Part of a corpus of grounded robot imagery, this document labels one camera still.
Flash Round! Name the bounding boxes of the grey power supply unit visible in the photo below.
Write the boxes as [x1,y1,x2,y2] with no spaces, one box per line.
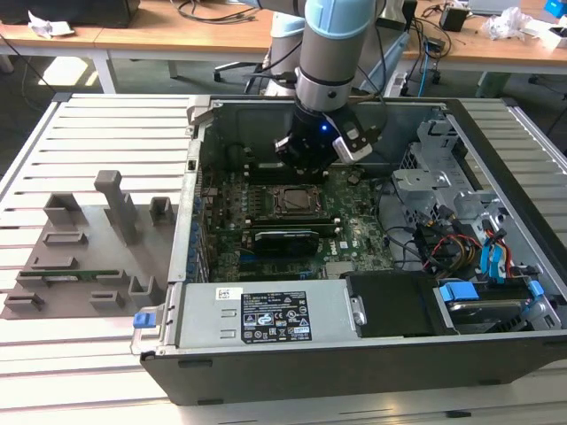
[175,282,355,352]

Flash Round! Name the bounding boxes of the blue flat cable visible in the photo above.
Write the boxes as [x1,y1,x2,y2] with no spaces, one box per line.
[482,225,510,284]

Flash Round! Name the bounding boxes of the yellow red wire bundle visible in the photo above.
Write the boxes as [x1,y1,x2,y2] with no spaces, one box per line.
[416,219,486,274]

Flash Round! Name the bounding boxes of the green motherboard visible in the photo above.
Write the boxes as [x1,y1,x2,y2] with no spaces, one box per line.
[197,166,398,282]

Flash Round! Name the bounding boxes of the clear plastic bag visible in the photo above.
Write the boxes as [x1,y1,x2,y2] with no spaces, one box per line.
[480,6,532,42]

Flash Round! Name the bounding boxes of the blue case latch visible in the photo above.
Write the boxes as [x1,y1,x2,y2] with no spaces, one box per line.
[132,312,159,331]

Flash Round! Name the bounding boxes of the black and grey PC case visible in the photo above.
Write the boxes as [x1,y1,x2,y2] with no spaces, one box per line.
[130,95,567,406]

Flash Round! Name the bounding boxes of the metal socket cover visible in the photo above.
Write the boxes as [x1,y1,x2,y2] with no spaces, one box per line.
[272,184,322,213]

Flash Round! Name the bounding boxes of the wooden desk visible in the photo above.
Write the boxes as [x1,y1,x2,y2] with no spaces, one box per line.
[0,6,278,94]
[398,0,567,97]

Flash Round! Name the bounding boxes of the small black box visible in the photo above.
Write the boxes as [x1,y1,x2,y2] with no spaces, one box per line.
[439,3,470,33]

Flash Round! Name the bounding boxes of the white cardboard box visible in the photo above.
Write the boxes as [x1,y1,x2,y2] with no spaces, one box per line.
[520,19,567,50]

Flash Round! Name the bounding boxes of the silver topped CPU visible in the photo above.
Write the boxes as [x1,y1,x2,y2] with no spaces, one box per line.
[283,189,312,209]

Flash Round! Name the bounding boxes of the crumpled white paper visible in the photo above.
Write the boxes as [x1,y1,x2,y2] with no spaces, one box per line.
[27,9,75,39]

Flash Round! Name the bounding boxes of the grey parts rack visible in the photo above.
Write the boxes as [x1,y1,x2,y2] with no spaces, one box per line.
[0,169,181,322]

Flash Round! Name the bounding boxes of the hard disk in blue carrier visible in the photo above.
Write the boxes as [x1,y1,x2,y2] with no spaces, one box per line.
[436,278,550,336]

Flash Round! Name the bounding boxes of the CPU socket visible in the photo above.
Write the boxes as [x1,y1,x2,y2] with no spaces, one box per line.
[268,182,325,214]

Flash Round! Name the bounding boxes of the silver metal drive cage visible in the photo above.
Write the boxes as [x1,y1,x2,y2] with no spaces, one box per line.
[392,117,510,249]

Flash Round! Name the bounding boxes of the black plastic cover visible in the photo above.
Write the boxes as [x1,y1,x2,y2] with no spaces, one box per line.
[344,272,440,338]

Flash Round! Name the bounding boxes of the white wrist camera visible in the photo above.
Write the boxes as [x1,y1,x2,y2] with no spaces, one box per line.
[331,110,383,166]

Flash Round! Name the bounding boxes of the black graphics card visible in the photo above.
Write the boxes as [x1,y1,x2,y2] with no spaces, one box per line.
[252,228,320,259]

